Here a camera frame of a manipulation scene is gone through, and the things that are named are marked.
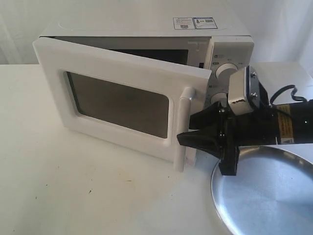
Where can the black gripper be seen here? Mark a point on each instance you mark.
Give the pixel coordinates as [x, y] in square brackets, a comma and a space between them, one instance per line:
[252, 129]

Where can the white microwave door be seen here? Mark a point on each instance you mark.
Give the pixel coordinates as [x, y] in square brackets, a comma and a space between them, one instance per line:
[136, 102]

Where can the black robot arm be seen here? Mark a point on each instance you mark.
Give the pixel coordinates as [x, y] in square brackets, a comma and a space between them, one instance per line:
[282, 119]

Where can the white microwave oven body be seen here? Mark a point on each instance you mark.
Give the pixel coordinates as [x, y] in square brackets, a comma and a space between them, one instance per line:
[155, 37]

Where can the lower white control knob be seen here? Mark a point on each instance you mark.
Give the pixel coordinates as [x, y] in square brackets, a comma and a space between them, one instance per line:
[219, 97]

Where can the white control knob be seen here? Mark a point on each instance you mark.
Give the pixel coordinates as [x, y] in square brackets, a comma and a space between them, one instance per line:
[226, 70]
[219, 97]

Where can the upper white control knob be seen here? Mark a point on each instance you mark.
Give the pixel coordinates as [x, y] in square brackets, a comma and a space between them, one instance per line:
[226, 70]

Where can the round stainless steel tray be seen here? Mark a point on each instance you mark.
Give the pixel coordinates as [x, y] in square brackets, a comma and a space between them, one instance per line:
[271, 194]

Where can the blue label sticker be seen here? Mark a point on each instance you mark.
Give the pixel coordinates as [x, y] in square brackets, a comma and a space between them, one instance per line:
[204, 23]

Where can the white label sticker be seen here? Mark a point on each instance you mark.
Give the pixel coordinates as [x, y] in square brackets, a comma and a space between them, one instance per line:
[183, 23]

